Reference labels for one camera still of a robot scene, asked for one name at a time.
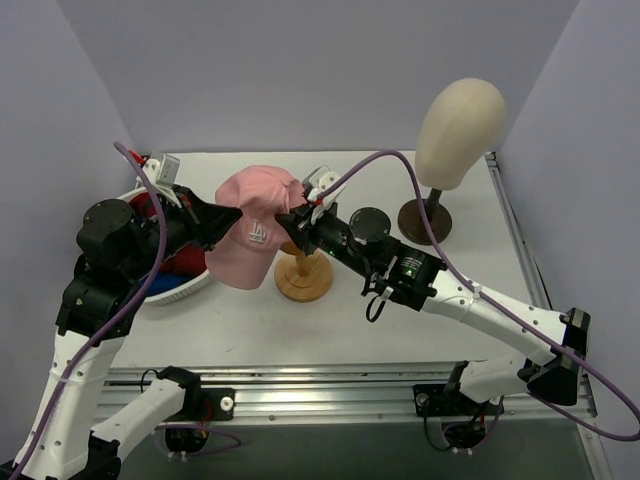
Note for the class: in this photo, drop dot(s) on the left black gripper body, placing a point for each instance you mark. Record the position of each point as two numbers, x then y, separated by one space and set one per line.
193 216

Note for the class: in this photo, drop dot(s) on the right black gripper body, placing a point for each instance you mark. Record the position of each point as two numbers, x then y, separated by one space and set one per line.
306 226

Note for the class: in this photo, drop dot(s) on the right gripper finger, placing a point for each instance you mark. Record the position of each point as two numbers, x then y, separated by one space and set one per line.
291 222
298 242

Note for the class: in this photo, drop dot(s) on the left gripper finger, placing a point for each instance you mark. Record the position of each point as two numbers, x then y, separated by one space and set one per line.
213 216
210 233

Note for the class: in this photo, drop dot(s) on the pink baseball cap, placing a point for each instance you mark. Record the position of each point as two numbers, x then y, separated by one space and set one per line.
244 256

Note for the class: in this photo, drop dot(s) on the blue bucket hat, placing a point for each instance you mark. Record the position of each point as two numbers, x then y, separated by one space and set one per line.
166 281

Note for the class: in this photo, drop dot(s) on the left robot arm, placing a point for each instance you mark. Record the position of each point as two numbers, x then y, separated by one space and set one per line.
120 254

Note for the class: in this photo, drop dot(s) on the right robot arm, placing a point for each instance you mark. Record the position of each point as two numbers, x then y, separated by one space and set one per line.
546 343

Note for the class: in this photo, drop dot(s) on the red cap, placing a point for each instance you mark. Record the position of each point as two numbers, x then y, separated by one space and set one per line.
188 262

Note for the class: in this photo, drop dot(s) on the light wooden hat stand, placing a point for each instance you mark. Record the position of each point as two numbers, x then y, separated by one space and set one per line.
300 277

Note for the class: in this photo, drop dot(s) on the dark red knit hat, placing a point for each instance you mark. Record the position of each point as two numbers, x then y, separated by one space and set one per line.
143 207

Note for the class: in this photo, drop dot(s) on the white perforated basket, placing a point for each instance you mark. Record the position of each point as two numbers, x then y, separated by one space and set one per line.
179 293

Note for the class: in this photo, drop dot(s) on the cream mannequin head stand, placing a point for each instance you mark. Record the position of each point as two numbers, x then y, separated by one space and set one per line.
461 124

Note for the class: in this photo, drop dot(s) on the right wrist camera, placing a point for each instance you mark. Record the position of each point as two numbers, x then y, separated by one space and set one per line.
321 190

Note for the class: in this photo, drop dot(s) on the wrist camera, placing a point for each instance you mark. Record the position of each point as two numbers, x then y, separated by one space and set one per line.
321 190
161 169

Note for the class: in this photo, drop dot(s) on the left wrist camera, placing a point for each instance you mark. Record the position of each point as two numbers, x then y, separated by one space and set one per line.
161 169

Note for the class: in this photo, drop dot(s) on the aluminium mounting rail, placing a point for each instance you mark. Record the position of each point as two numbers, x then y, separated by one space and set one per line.
349 393

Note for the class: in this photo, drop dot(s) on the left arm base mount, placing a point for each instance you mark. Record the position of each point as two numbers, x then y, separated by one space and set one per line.
201 406

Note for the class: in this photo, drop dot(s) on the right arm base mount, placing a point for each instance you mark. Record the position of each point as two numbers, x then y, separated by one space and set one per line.
452 422

